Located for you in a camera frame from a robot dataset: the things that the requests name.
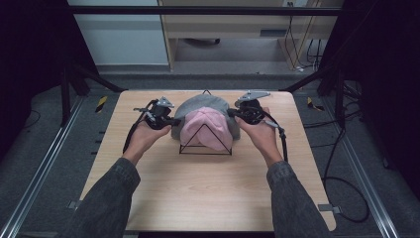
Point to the yellow black floor tape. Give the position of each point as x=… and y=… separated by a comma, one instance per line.
x=101, y=103
x=312, y=104

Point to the white cabinet panel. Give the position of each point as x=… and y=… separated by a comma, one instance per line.
x=119, y=39

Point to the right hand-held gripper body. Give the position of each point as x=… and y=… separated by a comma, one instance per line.
x=251, y=110

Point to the black stand leg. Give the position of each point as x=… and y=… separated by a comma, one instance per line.
x=340, y=99
x=66, y=95

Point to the aluminium floor rail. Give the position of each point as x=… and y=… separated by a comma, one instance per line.
x=363, y=172
x=43, y=172

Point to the person's left hand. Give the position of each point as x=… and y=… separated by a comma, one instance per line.
x=143, y=139

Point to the person's right hand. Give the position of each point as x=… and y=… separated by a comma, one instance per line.
x=264, y=139

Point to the grey knit hat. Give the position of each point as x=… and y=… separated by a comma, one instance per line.
x=204, y=100

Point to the grey table bracket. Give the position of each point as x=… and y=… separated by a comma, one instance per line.
x=328, y=208
x=74, y=205

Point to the black frame crossbar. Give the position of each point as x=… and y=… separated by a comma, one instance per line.
x=198, y=10

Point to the wooden background desk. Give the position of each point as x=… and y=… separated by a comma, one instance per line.
x=228, y=26

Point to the pink knit hat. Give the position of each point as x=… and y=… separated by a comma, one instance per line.
x=214, y=115

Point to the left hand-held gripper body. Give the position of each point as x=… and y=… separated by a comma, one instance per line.
x=157, y=115

